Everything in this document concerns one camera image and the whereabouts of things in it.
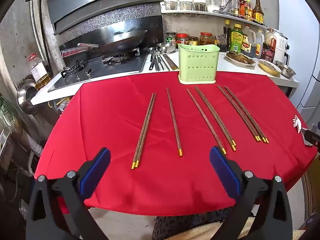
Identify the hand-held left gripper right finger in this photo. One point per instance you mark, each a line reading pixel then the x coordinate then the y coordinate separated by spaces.
pixel 225 172

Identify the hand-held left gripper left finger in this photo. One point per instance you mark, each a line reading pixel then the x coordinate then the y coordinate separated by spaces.
pixel 96 172

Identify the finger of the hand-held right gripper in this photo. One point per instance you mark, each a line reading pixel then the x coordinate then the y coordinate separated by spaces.
pixel 312 137

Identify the brown gold-tipped wooden chopstick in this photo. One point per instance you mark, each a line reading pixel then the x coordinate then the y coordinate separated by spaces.
pixel 205 120
pixel 217 117
pixel 174 122
pixel 237 112
pixel 253 127
pixel 214 117
pixel 244 112
pixel 146 130
pixel 143 130

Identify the green perforated plastic utensil holder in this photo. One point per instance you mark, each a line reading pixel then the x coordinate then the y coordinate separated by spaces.
pixel 197 65

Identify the white crumpled tissue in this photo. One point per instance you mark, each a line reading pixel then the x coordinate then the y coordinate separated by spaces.
pixel 296 122

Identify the red tablecloth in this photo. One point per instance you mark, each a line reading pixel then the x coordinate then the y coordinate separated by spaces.
pixel 112 130

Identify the leopard print stool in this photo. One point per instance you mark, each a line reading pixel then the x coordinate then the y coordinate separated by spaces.
pixel 187 223

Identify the white drain pipe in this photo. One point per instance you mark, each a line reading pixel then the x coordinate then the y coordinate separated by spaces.
pixel 36 148

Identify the yellow bowl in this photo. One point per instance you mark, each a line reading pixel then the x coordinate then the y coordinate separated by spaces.
pixel 269 67

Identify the white refrigerator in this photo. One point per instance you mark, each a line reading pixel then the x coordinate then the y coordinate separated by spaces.
pixel 300 42

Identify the white kitchen appliance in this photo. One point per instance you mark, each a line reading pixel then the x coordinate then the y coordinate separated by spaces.
pixel 281 45

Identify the gas stove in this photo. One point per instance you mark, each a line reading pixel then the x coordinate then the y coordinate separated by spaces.
pixel 100 67

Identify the plate of food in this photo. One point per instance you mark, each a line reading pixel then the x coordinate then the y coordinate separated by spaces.
pixel 240 58

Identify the clear jug with yellow cap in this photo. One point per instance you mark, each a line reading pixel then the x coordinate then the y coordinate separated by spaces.
pixel 259 42

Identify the plastic cooking oil bottle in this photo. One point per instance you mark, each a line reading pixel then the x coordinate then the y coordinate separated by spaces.
pixel 38 71

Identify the bundle of dark chopsticks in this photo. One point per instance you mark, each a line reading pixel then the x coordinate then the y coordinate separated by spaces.
pixel 170 62

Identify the green plastic bottle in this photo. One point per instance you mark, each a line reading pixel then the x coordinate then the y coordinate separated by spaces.
pixel 236 38

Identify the dark spice bag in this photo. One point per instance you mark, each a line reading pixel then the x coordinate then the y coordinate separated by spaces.
pixel 220 42

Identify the steel wok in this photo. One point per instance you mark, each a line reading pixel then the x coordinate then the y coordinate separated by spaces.
pixel 117 42

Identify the dark soy sauce bottle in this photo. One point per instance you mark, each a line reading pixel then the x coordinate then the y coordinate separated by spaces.
pixel 227 33

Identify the large red-lid chili jar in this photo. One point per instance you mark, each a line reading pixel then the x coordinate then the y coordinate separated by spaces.
pixel 206 39

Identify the yellow-label jar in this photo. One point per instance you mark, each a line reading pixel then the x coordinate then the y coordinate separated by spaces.
pixel 193 41

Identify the small steel bowl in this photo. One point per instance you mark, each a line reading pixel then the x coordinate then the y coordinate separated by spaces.
pixel 165 47

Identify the tall amber sauce bottle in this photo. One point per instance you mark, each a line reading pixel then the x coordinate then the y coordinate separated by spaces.
pixel 258 10

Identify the red-lid sauce jar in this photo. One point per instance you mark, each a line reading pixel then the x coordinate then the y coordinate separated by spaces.
pixel 182 39

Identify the yellow-cap sauce bottle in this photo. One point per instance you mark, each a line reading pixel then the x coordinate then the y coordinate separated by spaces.
pixel 248 10

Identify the glass jar with white powder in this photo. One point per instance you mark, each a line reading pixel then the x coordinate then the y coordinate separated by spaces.
pixel 213 3

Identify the white-lid spice jar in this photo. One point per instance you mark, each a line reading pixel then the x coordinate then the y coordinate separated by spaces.
pixel 199 5
pixel 186 4
pixel 170 4

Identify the white wall shelf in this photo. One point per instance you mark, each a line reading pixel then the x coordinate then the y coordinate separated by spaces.
pixel 200 12

